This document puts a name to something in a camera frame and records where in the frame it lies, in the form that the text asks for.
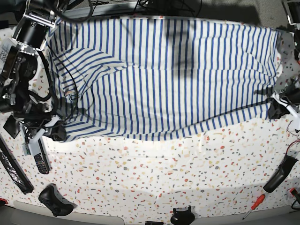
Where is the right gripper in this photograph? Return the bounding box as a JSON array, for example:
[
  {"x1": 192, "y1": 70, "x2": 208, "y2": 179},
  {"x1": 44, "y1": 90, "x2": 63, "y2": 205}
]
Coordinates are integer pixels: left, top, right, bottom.
[{"x1": 13, "y1": 112, "x2": 66, "y2": 155}]

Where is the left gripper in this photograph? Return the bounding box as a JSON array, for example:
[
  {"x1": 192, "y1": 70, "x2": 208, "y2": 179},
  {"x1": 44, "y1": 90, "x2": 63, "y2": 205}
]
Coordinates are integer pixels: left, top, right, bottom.
[{"x1": 268, "y1": 87, "x2": 300, "y2": 120}]

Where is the blue white striped t-shirt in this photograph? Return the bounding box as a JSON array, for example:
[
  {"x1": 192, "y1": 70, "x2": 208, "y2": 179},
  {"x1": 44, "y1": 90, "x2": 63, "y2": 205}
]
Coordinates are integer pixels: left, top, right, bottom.
[{"x1": 47, "y1": 17, "x2": 280, "y2": 142}]

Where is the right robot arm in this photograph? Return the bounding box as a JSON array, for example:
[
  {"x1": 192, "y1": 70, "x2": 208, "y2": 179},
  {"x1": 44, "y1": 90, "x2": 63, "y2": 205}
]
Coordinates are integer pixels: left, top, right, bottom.
[{"x1": 0, "y1": 0, "x2": 68, "y2": 156}]

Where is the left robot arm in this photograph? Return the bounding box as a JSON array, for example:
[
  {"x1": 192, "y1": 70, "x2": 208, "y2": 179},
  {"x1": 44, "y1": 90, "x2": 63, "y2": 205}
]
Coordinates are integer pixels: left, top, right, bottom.
[{"x1": 268, "y1": 0, "x2": 300, "y2": 119}]

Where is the black tv remote control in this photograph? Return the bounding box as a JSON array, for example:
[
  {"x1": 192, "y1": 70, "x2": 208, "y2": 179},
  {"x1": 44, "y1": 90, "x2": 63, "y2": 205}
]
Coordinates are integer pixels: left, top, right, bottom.
[{"x1": 33, "y1": 139, "x2": 51, "y2": 174}]

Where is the long black bar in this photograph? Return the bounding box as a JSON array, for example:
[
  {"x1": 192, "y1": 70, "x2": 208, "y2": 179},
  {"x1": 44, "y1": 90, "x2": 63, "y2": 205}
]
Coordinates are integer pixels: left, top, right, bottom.
[{"x1": 0, "y1": 137, "x2": 34, "y2": 195}]

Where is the black game controller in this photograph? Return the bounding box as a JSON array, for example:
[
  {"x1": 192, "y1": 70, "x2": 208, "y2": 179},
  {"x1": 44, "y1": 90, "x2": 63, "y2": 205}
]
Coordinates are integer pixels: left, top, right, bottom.
[{"x1": 38, "y1": 185, "x2": 74, "y2": 217}]

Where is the red wire bundle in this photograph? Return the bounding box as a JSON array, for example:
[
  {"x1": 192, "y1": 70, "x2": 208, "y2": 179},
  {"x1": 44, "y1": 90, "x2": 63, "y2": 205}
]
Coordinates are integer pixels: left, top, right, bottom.
[{"x1": 285, "y1": 75, "x2": 300, "y2": 150}]

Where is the black curved handle part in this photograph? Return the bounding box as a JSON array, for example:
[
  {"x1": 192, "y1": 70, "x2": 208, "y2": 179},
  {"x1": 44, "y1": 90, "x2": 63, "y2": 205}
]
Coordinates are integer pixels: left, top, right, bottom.
[{"x1": 263, "y1": 155, "x2": 298, "y2": 193}]

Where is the red handled screwdriver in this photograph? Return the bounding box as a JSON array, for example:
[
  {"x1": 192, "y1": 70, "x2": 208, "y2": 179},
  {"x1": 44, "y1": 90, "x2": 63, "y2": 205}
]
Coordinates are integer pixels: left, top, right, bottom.
[{"x1": 242, "y1": 194, "x2": 266, "y2": 220}]

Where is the black round mount bottom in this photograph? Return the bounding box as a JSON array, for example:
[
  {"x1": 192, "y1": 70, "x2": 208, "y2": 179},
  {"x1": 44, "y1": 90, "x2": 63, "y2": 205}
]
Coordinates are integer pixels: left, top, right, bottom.
[{"x1": 170, "y1": 206, "x2": 195, "y2": 225}]

